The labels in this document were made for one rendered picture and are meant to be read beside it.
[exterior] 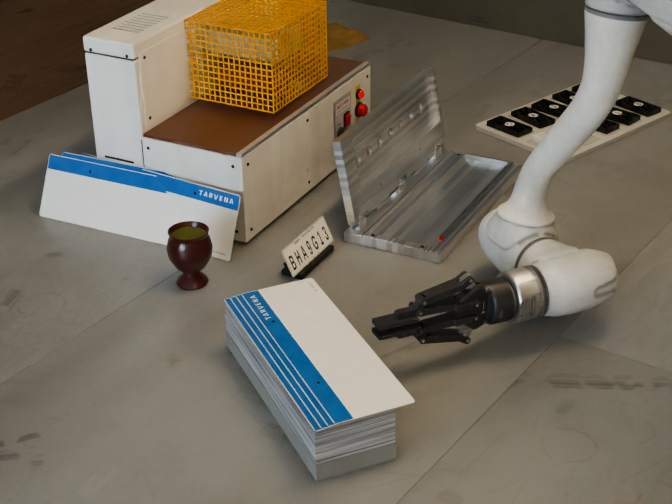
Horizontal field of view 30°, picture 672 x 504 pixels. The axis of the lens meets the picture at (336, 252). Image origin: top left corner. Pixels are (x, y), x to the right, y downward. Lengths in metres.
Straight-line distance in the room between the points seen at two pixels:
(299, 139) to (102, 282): 0.51
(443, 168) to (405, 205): 0.20
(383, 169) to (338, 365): 0.71
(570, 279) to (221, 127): 0.79
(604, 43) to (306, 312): 0.64
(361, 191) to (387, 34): 1.19
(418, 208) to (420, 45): 1.02
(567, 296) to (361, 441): 0.47
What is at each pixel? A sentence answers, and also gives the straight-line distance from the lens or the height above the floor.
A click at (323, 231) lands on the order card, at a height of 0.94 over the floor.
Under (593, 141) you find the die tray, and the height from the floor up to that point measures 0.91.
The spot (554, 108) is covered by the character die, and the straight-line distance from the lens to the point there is 3.05.
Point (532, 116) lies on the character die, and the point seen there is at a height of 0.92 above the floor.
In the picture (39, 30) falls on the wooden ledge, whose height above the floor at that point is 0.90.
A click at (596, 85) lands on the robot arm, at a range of 2.02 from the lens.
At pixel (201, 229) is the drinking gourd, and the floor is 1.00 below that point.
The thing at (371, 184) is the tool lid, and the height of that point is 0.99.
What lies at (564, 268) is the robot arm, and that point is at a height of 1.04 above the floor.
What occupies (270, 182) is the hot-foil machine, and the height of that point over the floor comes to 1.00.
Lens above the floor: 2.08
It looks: 29 degrees down
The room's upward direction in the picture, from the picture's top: 1 degrees counter-clockwise
